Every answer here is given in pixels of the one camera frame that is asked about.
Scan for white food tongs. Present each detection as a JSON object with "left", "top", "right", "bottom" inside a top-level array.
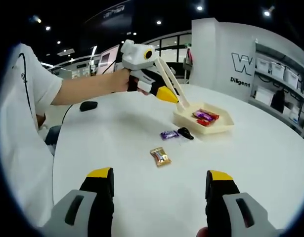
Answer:
[{"left": 154, "top": 57, "right": 191, "bottom": 114}]

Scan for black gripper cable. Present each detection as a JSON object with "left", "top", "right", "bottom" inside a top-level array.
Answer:
[{"left": 60, "top": 102, "right": 78, "bottom": 129}]

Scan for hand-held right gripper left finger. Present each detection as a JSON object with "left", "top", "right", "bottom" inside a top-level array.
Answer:
[{"left": 43, "top": 167, "right": 115, "bottom": 237}]

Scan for large purple food packet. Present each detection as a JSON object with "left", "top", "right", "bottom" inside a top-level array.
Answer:
[{"left": 192, "top": 110, "right": 213, "bottom": 121}]

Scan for black bag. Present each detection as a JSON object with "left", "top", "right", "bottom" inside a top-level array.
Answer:
[{"left": 270, "top": 89, "right": 286, "bottom": 114}]

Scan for person's left hand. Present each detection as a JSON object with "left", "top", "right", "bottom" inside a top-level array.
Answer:
[{"left": 108, "top": 68, "right": 139, "bottom": 93}]

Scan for red cloth on stand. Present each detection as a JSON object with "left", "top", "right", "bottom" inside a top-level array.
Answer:
[{"left": 183, "top": 48, "right": 195, "bottom": 83}]

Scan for person in white shirt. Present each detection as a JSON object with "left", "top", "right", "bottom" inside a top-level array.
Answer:
[{"left": 0, "top": 43, "right": 63, "bottom": 228}]

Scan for cream food container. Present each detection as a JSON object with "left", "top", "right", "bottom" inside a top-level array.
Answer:
[{"left": 173, "top": 100, "right": 235, "bottom": 135}]

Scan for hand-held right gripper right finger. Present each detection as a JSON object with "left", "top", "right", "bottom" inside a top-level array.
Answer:
[{"left": 205, "top": 169, "right": 285, "bottom": 237}]

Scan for group of white storage boxes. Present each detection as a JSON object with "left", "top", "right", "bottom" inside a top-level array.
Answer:
[{"left": 255, "top": 57, "right": 304, "bottom": 89}]

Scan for black hanging banner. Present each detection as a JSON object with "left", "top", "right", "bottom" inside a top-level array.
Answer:
[{"left": 85, "top": 1, "right": 134, "bottom": 33}]

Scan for person's blue trousers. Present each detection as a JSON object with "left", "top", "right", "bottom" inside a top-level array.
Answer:
[{"left": 44, "top": 124, "right": 62, "bottom": 155}]

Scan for small purple food candy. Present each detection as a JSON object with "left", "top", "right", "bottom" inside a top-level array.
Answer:
[{"left": 160, "top": 130, "right": 179, "bottom": 141}]

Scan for gold food candy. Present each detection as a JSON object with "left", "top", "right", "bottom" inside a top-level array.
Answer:
[{"left": 149, "top": 147, "right": 172, "bottom": 168}]

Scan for orange brown food bar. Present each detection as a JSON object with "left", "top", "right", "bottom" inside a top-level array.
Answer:
[{"left": 198, "top": 108, "right": 220, "bottom": 120}]

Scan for pink screen monitor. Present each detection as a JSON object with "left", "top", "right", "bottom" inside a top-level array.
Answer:
[{"left": 98, "top": 44, "right": 120, "bottom": 75}]

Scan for grey metal shelf rack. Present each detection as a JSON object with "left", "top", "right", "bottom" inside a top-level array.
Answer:
[{"left": 250, "top": 38, "right": 304, "bottom": 139}]

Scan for black computer mouse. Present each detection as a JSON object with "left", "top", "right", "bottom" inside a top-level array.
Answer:
[{"left": 79, "top": 100, "right": 98, "bottom": 112}]

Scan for black food candy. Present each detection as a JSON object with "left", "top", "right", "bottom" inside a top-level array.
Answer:
[{"left": 177, "top": 126, "right": 194, "bottom": 141}]

